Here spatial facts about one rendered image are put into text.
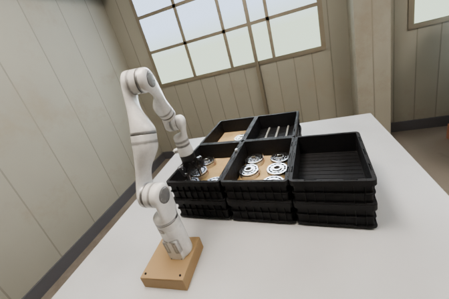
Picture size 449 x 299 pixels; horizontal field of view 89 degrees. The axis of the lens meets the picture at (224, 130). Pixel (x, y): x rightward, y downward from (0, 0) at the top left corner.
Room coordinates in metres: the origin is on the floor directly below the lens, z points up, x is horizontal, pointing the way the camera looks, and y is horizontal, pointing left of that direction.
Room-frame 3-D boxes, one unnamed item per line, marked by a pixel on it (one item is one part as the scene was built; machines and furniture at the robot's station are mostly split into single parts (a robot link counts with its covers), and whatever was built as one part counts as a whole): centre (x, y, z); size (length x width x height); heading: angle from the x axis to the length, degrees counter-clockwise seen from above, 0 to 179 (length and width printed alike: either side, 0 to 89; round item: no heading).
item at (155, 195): (0.73, 0.31, 1.00); 0.09 x 0.09 x 0.17; 64
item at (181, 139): (1.07, 0.21, 1.15); 0.09 x 0.07 x 0.15; 82
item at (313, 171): (0.87, -0.41, 0.87); 0.40 x 0.30 x 0.11; 154
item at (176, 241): (0.74, 0.30, 0.84); 0.09 x 0.09 x 0.17; 68
